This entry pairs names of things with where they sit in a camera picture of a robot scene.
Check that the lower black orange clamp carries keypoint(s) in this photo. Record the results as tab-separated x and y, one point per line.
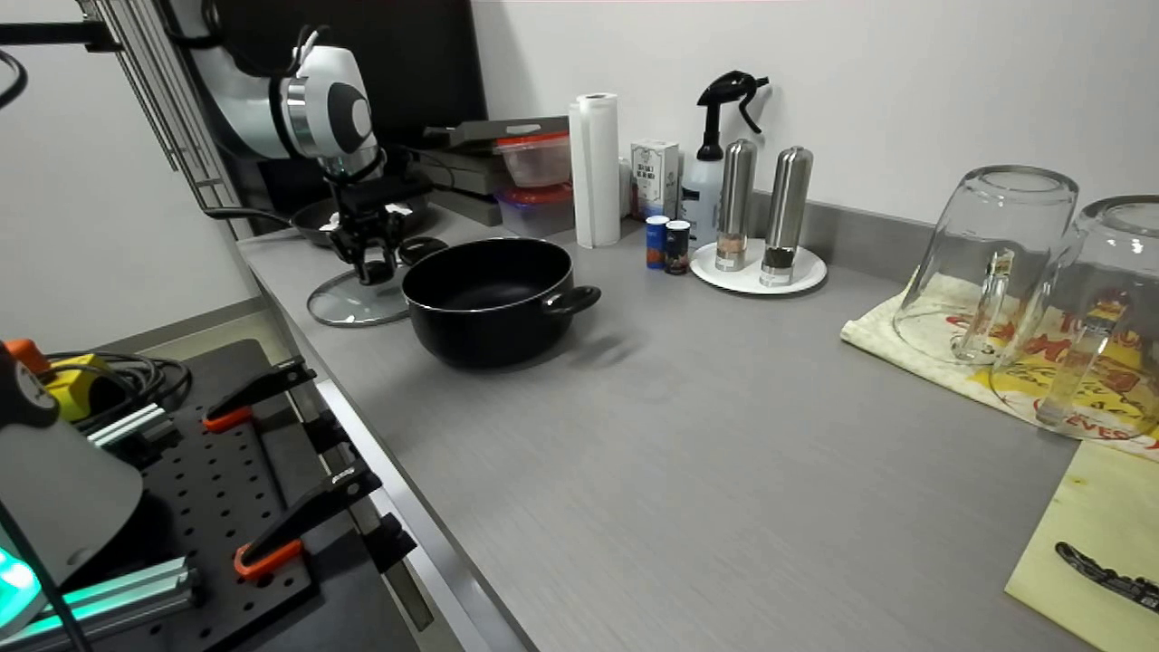
284	540

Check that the right steel salt mill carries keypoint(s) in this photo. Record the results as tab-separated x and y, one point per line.
787	214

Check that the white paper towel roll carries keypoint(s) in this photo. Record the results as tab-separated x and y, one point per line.
596	169

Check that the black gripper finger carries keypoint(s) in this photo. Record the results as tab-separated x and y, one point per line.
350	252
383	262

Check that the steel shelf rack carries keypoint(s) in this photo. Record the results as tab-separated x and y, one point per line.
169	94

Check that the white round plate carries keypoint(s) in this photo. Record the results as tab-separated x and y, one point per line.
756	276

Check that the patterned dish towel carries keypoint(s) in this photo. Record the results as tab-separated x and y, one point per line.
1108	408

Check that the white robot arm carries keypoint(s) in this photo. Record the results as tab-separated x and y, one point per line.
317	109

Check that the glass pot lid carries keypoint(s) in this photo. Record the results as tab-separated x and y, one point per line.
350	301

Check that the black orange clamp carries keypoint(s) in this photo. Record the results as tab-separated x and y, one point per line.
284	540
237	408

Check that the black spray bottle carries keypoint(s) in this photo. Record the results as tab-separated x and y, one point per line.
700	187

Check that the yellow notepad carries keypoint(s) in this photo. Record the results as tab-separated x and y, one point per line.
1106	503

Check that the glass pitcher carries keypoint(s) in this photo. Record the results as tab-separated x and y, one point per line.
981	262

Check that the flat red-lidded plastic container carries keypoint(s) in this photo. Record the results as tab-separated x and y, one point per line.
538	211

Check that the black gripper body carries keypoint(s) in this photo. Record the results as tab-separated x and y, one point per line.
357	193

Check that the left steel pepper mill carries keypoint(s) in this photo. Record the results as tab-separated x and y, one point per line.
739	157

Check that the black perforated board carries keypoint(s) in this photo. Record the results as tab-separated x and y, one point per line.
211	495

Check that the aluminium profile bar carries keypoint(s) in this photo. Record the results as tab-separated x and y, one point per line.
104	604

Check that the black cooking pot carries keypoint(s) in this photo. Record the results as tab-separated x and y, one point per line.
494	301

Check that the blue spice jar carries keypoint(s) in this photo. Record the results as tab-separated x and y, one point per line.
652	239

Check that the upper black orange clamp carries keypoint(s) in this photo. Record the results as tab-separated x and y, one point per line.
237	408

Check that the grey robot base cover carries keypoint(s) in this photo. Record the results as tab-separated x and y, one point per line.
67	495

